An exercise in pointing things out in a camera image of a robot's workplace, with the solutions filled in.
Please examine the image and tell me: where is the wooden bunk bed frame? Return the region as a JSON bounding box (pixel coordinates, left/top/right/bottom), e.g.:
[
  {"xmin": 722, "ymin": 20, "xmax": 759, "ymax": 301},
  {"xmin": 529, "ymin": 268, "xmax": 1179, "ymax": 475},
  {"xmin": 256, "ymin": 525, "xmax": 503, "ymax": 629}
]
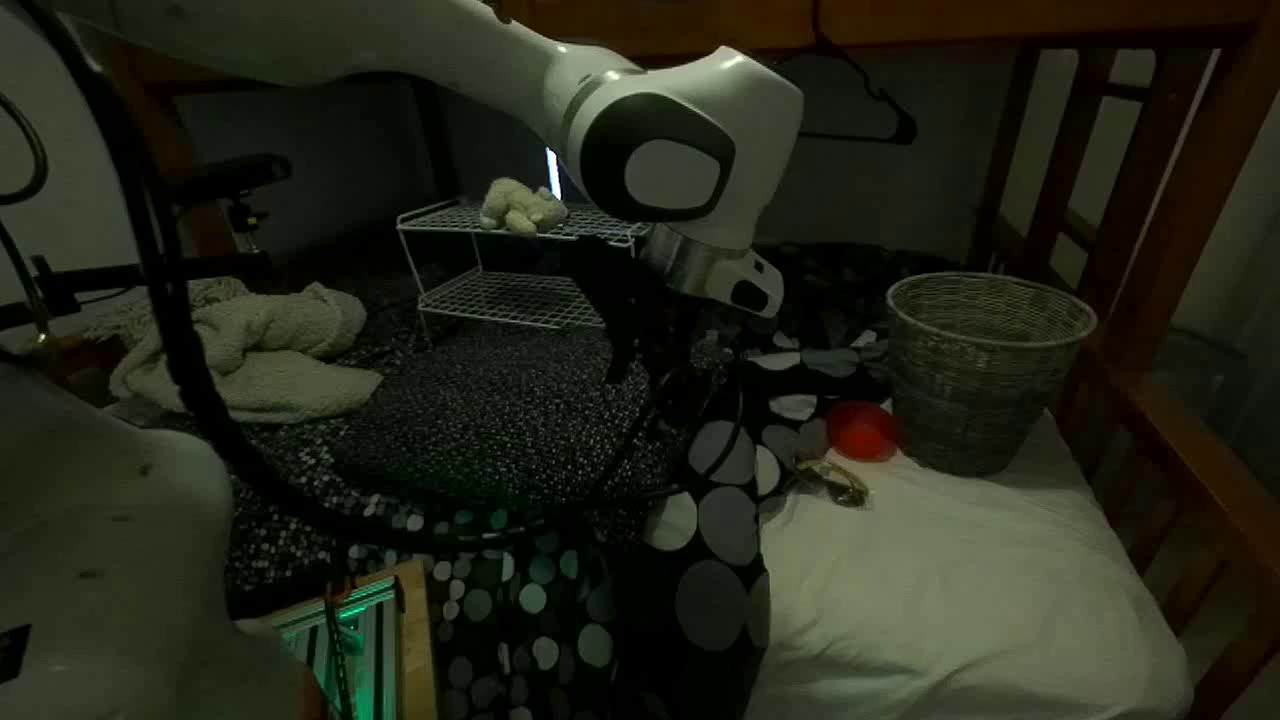
[{"xmin": 75, "ymin": 0, "xmax": 1280, "ymax": 720}]

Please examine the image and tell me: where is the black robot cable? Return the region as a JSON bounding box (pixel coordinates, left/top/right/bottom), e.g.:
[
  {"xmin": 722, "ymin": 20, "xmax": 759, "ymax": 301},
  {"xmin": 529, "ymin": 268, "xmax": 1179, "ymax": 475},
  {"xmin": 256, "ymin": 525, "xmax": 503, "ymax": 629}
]
[{"xmin": 14, "ymin": 0, "xmax": 698, "ymax": 531}]

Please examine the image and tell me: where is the woven wicker basket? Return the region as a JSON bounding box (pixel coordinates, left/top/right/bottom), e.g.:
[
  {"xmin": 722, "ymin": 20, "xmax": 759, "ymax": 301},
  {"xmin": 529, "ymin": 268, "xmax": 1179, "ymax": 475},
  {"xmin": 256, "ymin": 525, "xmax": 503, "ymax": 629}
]
[{"xmin": 884, "ymin": 274, "xmax": 1098, "ymax": 475}]

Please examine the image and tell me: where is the black speckled blanket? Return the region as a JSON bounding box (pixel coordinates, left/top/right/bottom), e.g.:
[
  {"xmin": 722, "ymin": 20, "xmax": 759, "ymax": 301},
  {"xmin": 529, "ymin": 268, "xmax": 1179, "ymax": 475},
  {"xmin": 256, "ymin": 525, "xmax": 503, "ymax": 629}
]
[{"xmin": 227, "ymin": 254, "xmax": 683, "ymax": 617}]

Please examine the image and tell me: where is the white wire two-tier rack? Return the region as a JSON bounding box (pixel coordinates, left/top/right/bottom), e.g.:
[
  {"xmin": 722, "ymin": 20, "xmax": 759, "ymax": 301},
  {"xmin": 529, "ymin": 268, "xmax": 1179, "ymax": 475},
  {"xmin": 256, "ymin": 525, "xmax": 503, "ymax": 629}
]
[{"xmin": 395, "ymin": 202, "xmax": 643, "ymax": 333}]

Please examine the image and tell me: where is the cream crumpled towel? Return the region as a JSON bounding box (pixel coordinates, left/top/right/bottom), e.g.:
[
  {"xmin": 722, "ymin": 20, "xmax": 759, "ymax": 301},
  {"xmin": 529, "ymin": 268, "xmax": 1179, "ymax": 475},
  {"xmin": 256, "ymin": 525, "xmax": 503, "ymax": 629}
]
[{"xmin": 107, "ymin": 279, "xmax": 383, "ymax": 425}]

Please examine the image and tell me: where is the cream fluffy plush toy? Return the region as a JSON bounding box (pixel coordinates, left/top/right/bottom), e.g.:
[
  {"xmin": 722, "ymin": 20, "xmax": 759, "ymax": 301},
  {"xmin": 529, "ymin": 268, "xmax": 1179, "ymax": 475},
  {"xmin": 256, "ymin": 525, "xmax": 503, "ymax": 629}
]
[{"xmin": 480, "ymin": 175, "xmax": 570, "ymax": 233}]

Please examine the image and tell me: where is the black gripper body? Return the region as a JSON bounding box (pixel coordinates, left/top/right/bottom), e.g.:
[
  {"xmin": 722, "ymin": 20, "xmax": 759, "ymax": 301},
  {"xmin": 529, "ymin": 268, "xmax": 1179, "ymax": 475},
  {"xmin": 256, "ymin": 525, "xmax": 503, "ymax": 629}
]
[{"xmin": 580, "ymin": 237, "xmax": 726, "ymax": 428}]

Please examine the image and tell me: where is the white pillow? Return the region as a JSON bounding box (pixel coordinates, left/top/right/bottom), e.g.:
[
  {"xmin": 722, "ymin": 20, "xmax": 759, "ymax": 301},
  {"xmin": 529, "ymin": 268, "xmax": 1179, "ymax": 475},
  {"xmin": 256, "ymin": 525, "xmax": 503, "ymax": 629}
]
[{"xmin": 747, "ymin": 425, "xmax": 1191, "ymax": 720}]

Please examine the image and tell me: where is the black polka dot cloth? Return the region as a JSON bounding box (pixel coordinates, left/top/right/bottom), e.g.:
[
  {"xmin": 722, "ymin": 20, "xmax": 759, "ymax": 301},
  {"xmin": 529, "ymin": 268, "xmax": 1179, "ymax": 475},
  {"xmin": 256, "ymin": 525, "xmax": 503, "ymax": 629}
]
[{"xmin": 434, "ymin": 246, "xmax": 928, "ymax": 720}]

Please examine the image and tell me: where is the red ball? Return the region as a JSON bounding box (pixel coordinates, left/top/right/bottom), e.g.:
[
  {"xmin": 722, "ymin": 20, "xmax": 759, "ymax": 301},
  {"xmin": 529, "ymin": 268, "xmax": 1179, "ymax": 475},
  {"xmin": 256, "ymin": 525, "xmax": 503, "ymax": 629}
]
[{"xmin": 828, "ymin": 401, "xmax": 896, "ymax": 464}]

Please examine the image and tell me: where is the black clothes hanger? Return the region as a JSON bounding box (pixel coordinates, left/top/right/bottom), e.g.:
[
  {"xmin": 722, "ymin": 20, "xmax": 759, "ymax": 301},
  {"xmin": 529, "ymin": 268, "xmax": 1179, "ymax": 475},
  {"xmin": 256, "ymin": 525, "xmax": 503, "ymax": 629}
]
[{"xmin": 796, "ymin": 0, "xmax": 922, "ymax": 149}]

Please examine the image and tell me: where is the black office chair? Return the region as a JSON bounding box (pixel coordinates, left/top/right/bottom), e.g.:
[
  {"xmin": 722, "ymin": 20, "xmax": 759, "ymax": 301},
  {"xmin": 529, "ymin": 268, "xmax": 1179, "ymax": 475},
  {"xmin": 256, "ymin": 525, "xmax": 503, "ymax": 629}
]
[{"xmin": 0, "ymin": 98, "xmax": 291, "ymax": 327}]

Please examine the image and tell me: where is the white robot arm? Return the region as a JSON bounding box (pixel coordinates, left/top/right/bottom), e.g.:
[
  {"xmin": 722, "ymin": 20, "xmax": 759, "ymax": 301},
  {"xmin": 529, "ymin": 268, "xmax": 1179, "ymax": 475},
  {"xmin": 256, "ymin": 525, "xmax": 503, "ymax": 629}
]
[{"xmin": 9, "ymin": 0, "xmax": 804, "ymax": 319}]

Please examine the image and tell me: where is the wooden crate with green light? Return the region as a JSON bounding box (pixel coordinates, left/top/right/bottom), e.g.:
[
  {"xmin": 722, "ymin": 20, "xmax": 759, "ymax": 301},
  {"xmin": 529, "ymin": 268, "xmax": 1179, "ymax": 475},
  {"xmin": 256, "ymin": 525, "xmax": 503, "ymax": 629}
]
[{"xmin": 251, "ymin": 560, "xmax": 440, "ymax": 720}]

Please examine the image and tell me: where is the brown pair of glasses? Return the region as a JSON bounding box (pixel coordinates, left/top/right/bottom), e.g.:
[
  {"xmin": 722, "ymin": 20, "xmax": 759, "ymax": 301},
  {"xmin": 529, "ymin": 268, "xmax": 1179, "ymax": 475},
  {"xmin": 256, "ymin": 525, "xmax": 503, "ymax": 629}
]
[{"xmin": 793, "ymin": 457, "xmax": 870, "ymax": 509}]

